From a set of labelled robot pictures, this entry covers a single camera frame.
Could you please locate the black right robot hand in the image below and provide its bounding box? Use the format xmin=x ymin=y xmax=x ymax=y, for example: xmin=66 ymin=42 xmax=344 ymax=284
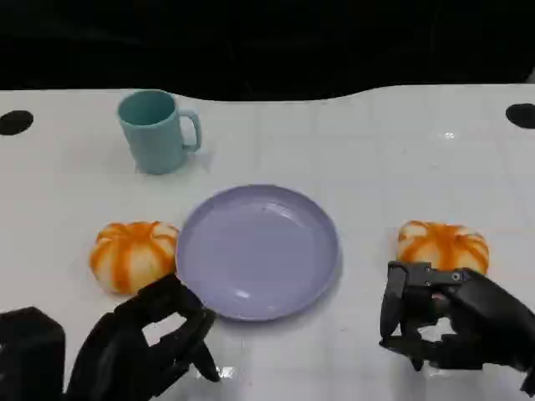
xmin=378 ymin=261 xmax=535 ymax=398

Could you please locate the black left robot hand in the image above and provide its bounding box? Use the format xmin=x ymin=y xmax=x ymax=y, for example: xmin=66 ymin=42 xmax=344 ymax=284
xmin=64 ymin=273 xmax=222 ymax=401

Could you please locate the orange and white bread roll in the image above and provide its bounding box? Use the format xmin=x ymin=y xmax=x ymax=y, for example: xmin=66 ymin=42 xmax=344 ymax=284
xmin=89 ymin=221 xmax=181 ymax=296
xmin=396 ymin=220 xmax=491 ymax=277

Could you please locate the lilac plate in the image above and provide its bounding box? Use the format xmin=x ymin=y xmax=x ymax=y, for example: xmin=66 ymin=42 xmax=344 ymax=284
xmin=175 ymin=184 xmax=344 ymax=322

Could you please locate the pale green mug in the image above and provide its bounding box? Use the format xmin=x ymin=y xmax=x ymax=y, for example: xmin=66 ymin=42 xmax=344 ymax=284
xmin=116 ymin=89 xmax=204 ymax=175

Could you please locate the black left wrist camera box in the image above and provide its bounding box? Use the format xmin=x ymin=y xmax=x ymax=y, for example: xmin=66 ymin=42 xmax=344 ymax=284
xmin=0 ymin=307 xmax=67 ymax=401

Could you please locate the black table cable grommet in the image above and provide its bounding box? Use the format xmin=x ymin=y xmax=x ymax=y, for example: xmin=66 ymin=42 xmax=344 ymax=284
xmin=505 ymin=103 xmax=535 ymax=126
xmin=0 ymin=109 xmax=34 ymax=137

